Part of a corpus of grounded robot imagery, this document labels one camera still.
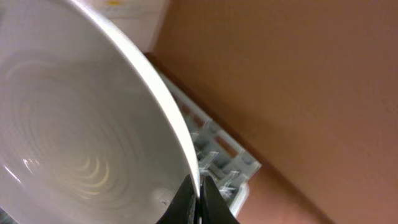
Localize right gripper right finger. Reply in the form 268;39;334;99
200;176;239;224

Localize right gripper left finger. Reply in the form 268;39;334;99
156;175;197;224

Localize grey plate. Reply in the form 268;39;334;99
1;0;200;223

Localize grey dishwasher rack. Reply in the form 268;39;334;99
161;74;261;217

